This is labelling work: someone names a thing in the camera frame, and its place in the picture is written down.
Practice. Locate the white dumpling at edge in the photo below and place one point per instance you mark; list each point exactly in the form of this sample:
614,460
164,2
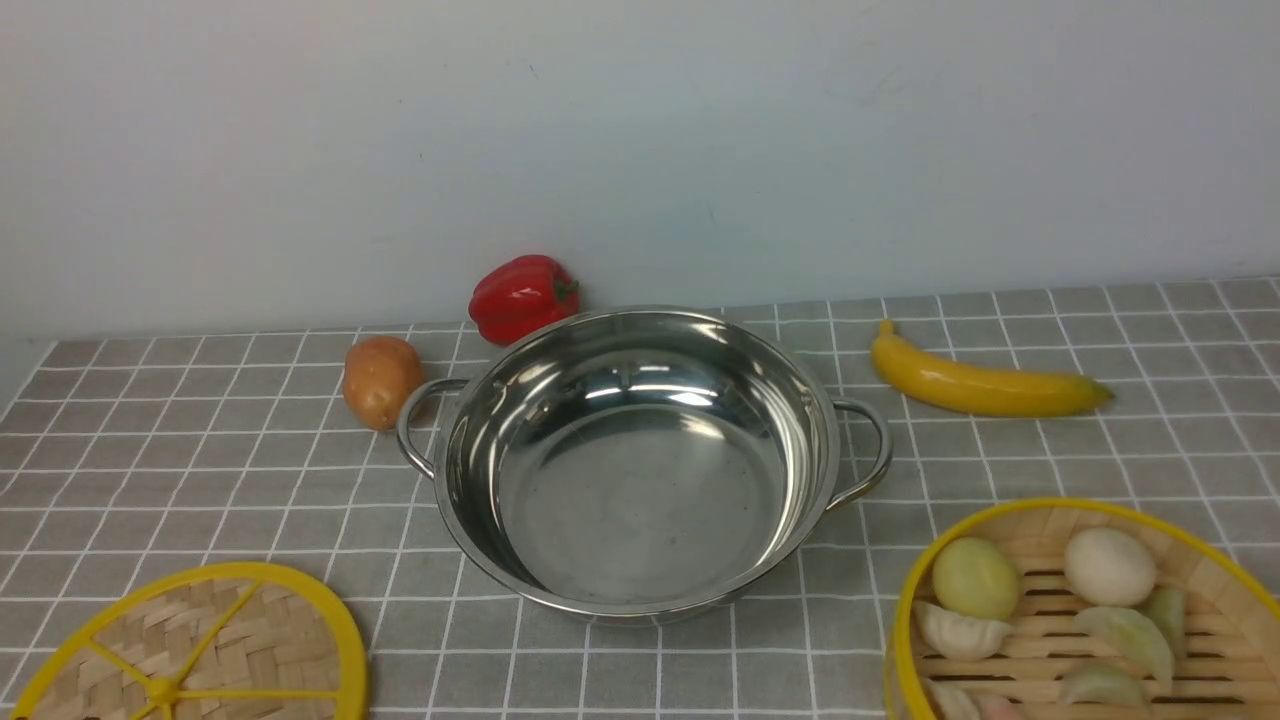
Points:
950,702

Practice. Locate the grey checkered tablecloth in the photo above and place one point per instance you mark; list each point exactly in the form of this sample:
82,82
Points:
127,460

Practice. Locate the stainless steel pot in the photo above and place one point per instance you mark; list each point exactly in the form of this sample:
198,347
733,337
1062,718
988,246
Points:
639,465

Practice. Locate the yellow-green round bun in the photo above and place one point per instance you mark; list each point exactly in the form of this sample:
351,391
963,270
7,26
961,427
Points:
972,576

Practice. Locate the white round bun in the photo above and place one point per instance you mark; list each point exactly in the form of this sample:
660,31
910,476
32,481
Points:
1107,567

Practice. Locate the red bell pepper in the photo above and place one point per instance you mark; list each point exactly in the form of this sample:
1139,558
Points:
522,296

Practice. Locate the small green dumpling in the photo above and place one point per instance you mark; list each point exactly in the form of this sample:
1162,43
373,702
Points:
1166,608

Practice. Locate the pink dumpling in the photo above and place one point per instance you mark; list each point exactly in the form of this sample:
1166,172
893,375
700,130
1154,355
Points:
993,707

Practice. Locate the yellow woven bamboo steamer lid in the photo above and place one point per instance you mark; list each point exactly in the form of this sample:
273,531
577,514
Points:
236,640

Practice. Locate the yellow rimmed bamboo steamer basket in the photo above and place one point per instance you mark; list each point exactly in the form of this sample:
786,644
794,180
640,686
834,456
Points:
1230,624

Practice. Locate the pale green dumpling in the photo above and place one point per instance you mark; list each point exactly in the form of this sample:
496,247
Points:
1134,636

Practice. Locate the yellow banana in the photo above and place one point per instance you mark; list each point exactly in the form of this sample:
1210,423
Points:
981,390

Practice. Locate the brown potato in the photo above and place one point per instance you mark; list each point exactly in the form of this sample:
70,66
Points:
381,372

